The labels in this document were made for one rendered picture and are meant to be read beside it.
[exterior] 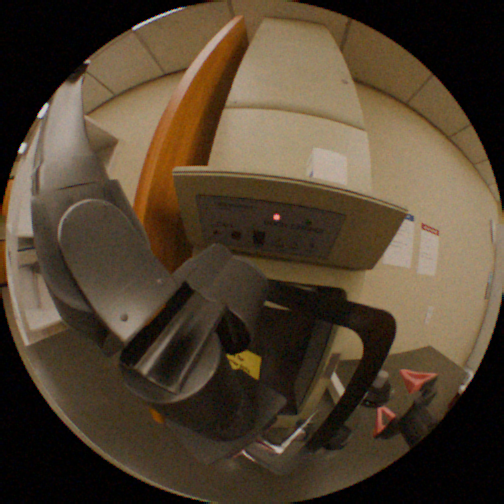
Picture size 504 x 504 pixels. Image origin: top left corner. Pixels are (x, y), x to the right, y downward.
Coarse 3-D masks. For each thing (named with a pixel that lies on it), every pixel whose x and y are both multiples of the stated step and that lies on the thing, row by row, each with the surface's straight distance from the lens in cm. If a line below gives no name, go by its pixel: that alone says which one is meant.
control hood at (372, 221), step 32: (192, 192) 24; (224, 192) 23; (256, 192) 22; (288, 192) 21; (320, 192) 22; (352, 192) 23; (192, 224) 28; (352, 224) 25; (384, 224) 27; (288, 256) 28; (352, 256) 30
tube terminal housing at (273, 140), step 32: (224, 128) 40; (256, 128) 38; (288, 128) 39; (320, 128) 40; (352, 128) 44; (224, 160) 36; (256, 160) 34; (288, 160) 35; (352, 160) 39; (192, 256) 34; (256, 256) 31; (352, 288) 35
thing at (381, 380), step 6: (384, 372) 43; (378, 378) 42; (384, 378) 42; (378, 384) 43; (384, 384) 45; (390, 384) 46; (372, 390) 42; (378, 390) 43; (384, 390) 43; (390, 390) 45; (366, 396) 41; (372, 396) 41; (378, 396) 42; (384, 396) 43
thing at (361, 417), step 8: (392, 392) 46; (368, 400) 41; (384, 400) 43; (360, 408) 43; (368, 408) 43; (376, 408) 44; (352, 416) 46; (360, 416) 45; (368, 416) 46; (344, 424) 48; (352, 424) 47; (360, 424) 48; (344, 432) 50; (352, 432) 50; (336, 440) 54; (344, 440) 54
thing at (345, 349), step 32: (288, 288) 18; (288, 320) 19; (320, 320) 17; (352, 320) 16; (384, 320) 16; (256, 352) 23; (288, 352) 20; (320, 352) 18; (352, 352) 17; (384, 352) 17; (288, 384) 22; (320, 384) 20; (352, 384) 19; (288, 416) 26; (320, 416) 23; (256, 448) 40; (288, 448) 32; (320, 448) 29
